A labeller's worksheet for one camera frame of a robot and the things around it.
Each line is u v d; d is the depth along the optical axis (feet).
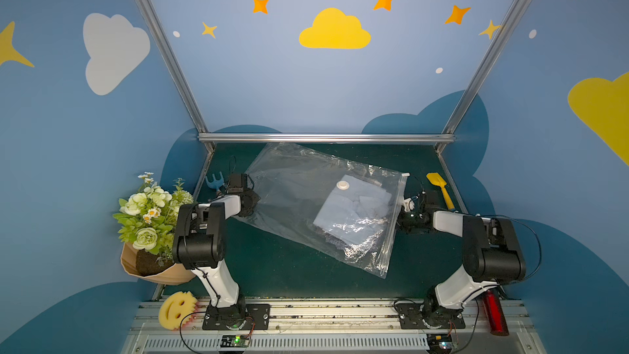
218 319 2.22
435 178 3.59
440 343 2.33
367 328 2.44
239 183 2.63
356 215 2.98
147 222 2.02
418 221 2.68
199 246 1.61
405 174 3.41
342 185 3.23
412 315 2.45
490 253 1.54
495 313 2.41
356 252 2.69
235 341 2.33
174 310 2.39
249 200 2.95
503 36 2.71
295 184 3.35
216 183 3.48
